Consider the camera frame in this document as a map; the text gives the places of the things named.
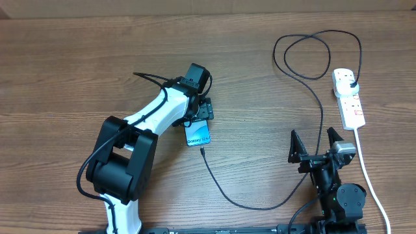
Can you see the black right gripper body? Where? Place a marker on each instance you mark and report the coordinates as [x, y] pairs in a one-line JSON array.
[[311, 163]]

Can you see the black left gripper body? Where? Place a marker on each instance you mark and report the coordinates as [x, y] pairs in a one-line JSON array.
[[205, 110]]

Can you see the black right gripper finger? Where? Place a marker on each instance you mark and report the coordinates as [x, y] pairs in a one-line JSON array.
[[297, 149], [333, 136]]

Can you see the Samsung Galaxy smartphone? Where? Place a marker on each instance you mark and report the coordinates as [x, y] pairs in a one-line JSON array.
[[197, 134]]

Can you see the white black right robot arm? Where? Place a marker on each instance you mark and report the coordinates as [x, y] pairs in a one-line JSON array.
[[341, 204]]

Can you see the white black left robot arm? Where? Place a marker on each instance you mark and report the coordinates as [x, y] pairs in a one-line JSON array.
[[119, 168]]

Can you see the white charger plug adapter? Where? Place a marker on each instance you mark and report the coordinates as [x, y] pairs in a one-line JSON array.
[[343, 87]]

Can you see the white power strip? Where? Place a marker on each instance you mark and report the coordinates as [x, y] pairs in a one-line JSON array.
[[350, 107]]

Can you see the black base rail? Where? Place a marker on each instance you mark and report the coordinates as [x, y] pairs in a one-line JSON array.
[[227, 230]]

